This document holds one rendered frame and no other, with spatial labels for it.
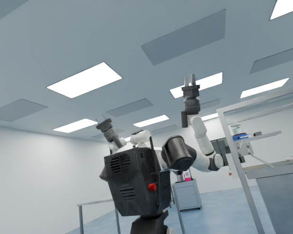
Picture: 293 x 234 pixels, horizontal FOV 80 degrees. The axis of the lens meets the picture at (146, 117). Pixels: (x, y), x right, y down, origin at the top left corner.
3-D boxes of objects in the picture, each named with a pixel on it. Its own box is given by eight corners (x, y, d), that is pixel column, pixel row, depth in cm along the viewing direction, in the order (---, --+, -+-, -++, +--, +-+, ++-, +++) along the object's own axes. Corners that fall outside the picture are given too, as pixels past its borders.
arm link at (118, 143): (117, 133, 136) (125, 146, 135) (105, 140, 131) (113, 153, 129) (120, 128, 127) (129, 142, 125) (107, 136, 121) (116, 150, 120)
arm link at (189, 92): (192, 84, 91) (194, 107, 92) (205, 83, 96) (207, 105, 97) (176, 87, 102) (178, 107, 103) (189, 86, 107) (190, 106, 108)
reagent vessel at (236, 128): (233, 135, 267) (229, 123, 273) (233, 136, 280) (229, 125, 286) (244, 132, 261) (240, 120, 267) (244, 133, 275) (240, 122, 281)
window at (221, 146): (210, 169, 739) (202, 142, 775) (210, 169, 741) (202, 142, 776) (246, 162, 699) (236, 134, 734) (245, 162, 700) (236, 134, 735)
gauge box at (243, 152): (237, 157, 253) (232, 143, 259) (237, 157, 262) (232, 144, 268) (254, 153, 245) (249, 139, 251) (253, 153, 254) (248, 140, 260)
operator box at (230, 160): (233, 178, 185) (225, 154, 193) (233, 177, 200) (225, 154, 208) (239, 178, 182) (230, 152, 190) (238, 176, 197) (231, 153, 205)
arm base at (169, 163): (200, 164, 82) (186, 154, 76) (178, 178, 86) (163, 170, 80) (189, 141, 94) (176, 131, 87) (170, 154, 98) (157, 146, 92)
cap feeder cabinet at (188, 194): (178, 212, 488) (171, 184, 511) (182, 207, 539) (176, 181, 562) (201, 210, 469) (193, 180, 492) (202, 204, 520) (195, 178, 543)
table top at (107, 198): (76, 206, 308) (76, 204, 309) (114, 194, 405) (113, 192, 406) (153, 195, 253) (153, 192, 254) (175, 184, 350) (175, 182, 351)
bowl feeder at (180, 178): (174, 183, 524) (170, 170, 536) (176, 181, 557) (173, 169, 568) (189, 180, 510) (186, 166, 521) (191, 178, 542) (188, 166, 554)
